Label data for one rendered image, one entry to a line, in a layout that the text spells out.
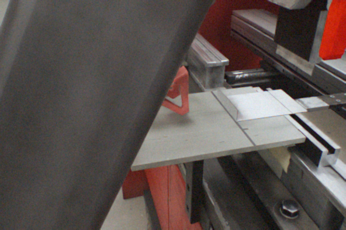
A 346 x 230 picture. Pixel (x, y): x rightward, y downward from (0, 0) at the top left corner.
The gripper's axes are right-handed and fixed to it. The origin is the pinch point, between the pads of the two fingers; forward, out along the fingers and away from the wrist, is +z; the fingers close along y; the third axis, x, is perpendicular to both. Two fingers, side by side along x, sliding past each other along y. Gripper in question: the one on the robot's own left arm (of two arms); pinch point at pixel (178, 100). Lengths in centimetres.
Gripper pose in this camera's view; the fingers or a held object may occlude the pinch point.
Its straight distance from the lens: 51.7
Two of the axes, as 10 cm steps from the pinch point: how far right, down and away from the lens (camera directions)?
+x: -8.5, 5.2, 0.7
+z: 4.6, 6.8, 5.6
